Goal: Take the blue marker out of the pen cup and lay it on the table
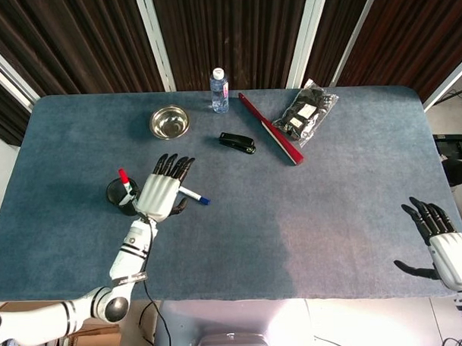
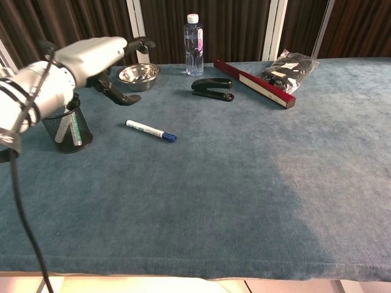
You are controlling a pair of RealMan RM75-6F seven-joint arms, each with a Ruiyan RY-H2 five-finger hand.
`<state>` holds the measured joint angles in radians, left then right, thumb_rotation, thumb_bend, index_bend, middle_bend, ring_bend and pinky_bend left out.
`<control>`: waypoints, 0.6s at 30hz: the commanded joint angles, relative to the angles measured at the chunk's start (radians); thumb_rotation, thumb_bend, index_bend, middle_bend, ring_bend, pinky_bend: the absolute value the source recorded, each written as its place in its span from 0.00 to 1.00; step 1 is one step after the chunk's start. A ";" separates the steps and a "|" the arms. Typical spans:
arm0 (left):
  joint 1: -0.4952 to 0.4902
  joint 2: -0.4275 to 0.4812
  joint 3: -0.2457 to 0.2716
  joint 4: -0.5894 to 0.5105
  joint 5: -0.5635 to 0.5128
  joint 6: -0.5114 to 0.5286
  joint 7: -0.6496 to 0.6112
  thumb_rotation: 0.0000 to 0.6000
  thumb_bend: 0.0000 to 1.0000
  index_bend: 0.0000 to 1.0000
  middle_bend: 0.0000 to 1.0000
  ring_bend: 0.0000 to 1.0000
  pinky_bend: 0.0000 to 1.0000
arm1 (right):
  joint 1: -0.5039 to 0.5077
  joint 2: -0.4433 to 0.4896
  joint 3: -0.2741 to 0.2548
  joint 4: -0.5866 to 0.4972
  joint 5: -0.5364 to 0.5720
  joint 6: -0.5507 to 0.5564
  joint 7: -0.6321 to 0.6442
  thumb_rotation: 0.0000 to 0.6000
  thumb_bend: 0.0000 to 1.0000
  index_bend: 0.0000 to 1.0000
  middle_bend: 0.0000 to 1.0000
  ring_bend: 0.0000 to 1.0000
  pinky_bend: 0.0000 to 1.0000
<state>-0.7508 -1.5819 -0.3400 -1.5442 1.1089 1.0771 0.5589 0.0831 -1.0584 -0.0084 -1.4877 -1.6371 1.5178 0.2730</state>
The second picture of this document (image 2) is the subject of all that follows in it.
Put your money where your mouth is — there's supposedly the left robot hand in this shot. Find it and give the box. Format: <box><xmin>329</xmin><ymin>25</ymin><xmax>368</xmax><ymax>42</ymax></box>
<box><xmin>54</xmin><ymin>35</ymin><xmax>156</xmax><ymax>107</ymax></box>

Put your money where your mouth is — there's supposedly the white marker with blue cap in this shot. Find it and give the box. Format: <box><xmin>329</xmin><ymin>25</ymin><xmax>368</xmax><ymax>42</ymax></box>
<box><xmin>125</xmin><ymin>119</ymin><xmax>177</xmax><ymax>143</ymax></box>

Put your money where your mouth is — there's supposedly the black mesh pen holder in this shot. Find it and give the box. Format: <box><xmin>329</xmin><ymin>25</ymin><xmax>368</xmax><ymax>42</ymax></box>
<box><xmin>41</xmin><ymin>93</ymin><xmax>93</xmax><ymax>154</ymax></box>

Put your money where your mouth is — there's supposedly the steel bowl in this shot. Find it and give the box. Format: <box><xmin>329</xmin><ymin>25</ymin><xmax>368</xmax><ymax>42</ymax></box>
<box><xmin>116</xmin><ymin>63</ymin><xmax>161</xmax><ymax>92</ymax></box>

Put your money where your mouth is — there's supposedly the clear water bottle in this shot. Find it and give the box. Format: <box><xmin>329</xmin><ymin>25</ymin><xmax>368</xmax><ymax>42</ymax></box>
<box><xmin>183</xmin><ymin>13</ymin><xmax>205</xmax><ymax>77</ymax></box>

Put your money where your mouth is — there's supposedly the black stapler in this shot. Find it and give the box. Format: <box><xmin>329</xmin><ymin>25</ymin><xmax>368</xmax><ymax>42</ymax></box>
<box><xmin>191</xmin><ymin>78</ymin><xmax>235</xmax><ymax>103</ymax></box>

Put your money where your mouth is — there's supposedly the brown curtain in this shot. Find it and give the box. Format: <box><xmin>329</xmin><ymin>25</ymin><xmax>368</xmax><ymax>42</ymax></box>
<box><xmin>0</xmin><ymin>0</ymin><xmax>391</xmax><ymax>73</ymax></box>

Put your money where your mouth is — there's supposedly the red flat ruler box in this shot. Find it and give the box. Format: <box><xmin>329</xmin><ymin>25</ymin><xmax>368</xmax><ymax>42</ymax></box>
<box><xmin>213</xmin><ymin>58</ymin><xmax>298</xmax><ymax>109</ymax></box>

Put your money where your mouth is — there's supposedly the blue table cloth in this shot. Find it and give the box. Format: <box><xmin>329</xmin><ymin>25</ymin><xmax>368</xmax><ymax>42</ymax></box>
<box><xmin>0</xmin><ymin>56</ymin><xmax>391</xmax><ymax>282</ymax></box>

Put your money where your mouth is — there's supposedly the plastic bag of black items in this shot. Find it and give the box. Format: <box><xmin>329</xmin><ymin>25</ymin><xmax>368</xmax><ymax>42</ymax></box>
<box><xmin>261</xmin><ymin>48</ymin><xmax>320</xmax><ymax>95</ymax></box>

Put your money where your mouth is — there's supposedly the white frame post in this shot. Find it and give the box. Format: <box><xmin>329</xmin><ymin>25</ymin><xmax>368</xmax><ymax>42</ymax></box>
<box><xmin>126</xmin><ymin>0</ymin><xmax>150</xmax><ymax>65</ymax></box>
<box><xmin>261</xmin><ymin>0</ymin><xmax>288</xmax><ymax>62</ymax></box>
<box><xmin>311</xmin><ymin>0</ymin><xmax>335</xmax><ymax>59</ymax></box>
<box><xmin>0</xmin><ymin>39</ymin><xmax>16</xmax><ymax>71</ymax></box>

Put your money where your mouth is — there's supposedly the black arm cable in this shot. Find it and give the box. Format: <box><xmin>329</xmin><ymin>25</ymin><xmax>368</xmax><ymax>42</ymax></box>
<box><xmin>7</xmin><ymin>39</ymin><xmax>57</xmax><ymax>293</ymax></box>

